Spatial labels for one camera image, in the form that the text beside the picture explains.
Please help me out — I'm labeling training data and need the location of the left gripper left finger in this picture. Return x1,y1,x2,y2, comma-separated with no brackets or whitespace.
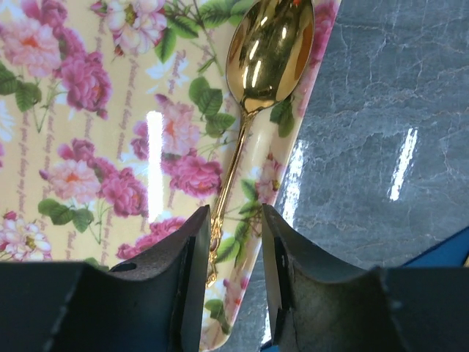
1,206,210,351

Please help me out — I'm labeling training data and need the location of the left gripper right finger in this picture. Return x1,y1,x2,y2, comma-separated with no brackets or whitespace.
262,205,468,351

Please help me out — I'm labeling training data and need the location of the dark blue paper napkin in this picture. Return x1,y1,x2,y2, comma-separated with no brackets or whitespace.
402,227,469,268

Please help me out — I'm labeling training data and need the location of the gold spoon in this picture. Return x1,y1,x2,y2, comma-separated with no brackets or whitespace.
206,0,314,287

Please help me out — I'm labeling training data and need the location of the floral rectangular tray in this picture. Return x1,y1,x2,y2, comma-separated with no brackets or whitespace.
0,0,341,352

